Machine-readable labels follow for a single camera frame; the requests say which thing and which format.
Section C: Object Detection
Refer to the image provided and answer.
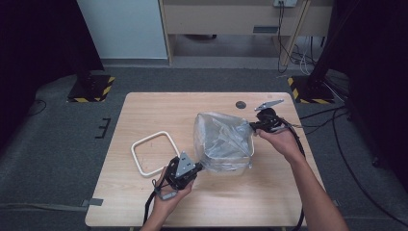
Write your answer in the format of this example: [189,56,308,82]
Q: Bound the black stand post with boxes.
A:
[307,0,360,90]

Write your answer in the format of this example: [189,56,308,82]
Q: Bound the white cables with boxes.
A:
[298,37,315,76]

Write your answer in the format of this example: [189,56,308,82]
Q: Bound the white square bin rim ring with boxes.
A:
[130,130,181,178]

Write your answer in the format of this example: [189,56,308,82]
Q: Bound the right hand-held gripper cable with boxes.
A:
[278,116,306,231]

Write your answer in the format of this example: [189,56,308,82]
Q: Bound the black power cables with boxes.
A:
[276,1,291,74]

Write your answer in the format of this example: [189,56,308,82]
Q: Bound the grey plastic bag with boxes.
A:
[192,111,255,176]

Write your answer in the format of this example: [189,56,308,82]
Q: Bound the black yellow striped stand base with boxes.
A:
[66,74,115,104]
[287,75,336,105]

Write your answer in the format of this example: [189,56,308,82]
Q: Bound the white cabinet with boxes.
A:
[76,0,168,60]

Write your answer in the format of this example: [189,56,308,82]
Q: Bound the hand-held gripper cable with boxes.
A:
[278,116,306,231]
[142,166,171,225]

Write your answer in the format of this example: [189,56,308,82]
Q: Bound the light wooden desk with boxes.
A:
[158,0,335,66]

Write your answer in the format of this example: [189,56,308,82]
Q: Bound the grey power strip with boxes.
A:
[272,0,298,8]

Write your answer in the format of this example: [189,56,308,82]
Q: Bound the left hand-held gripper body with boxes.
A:
[162,150,198,200]

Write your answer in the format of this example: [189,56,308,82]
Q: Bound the left hand-held gripper cable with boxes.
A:
[142,166,171,225]

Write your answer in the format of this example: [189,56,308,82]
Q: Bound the black curtain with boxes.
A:
[0,0,104,148]
[333,0,408,187]

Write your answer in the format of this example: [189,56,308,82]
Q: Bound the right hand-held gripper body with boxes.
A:
[254,99,287,133]

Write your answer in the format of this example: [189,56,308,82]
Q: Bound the long black floor cable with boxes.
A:
[331,109,408,227]

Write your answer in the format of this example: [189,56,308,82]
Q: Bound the person's left hand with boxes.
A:
[152,167,195,222]

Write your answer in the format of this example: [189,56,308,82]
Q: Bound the white square bin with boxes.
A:
[195,121,255,176]

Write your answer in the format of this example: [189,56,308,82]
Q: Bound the person's right hand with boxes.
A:
[256,127,306,166]

